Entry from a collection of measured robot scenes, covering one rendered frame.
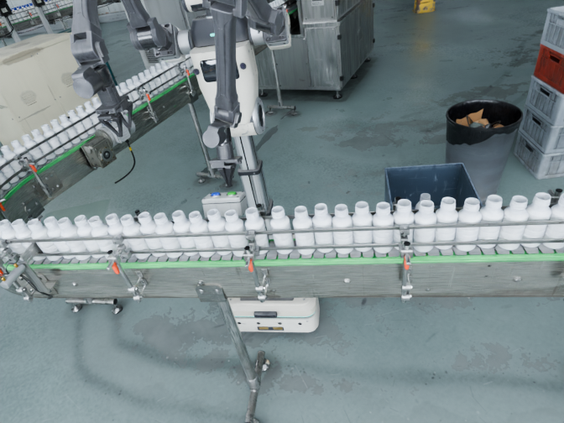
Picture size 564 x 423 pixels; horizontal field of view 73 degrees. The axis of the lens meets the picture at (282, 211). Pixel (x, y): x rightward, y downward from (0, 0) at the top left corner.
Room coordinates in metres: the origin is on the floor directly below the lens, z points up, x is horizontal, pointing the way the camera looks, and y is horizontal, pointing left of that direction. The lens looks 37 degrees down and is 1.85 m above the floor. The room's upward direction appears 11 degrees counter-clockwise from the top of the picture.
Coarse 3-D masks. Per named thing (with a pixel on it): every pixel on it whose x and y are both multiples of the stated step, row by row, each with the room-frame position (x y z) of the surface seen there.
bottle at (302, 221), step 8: (296, 208) 0.91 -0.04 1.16; (304, 208) 0.90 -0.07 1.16; (296, 216) 0.88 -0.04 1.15; (304, 216) 0.88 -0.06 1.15; (296, 224) 0.88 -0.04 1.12; (304, 224) 0.87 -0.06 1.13; (312, 224) 0.89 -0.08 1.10; (312, 232) 0.88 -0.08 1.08; (296, 240) 0.88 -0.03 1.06; (304, 240) 0.87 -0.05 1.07; (312, 240) 0.87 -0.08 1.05
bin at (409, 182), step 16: (400, 176) 1.33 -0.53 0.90; (416, 176) 1.31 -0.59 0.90; (432, 176) 1.30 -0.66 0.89; (448, 176) 1.28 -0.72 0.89; (464, 176) 1.21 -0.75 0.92; (384, 192) 1.34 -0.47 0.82; (400, 192) 1.33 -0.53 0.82; (416, 192) 1.31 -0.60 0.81; (432, 192) 1.29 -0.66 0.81; (448, 192) 1.28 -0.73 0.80; (464, 192) 1.18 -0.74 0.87
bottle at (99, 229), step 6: (96, 216) 1.07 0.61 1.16; (90, 222) 1.04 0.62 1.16; (96, 222) 1.04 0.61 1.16; (102, 222) 1.07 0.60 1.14; (96, 228) 1.04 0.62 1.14; (102, 228) 1.05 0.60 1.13; (96, 234) 1.03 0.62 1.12; (102, 234) 1.03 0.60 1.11; (108, 234) 1.05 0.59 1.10; (96, 240) 1.03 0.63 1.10; (102, 240) 1.03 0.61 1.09; (108, 240) 1.04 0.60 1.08; (102, 246) 1.03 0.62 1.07; (108, 246) 1.03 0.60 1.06; (114, 246) 1.04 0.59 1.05
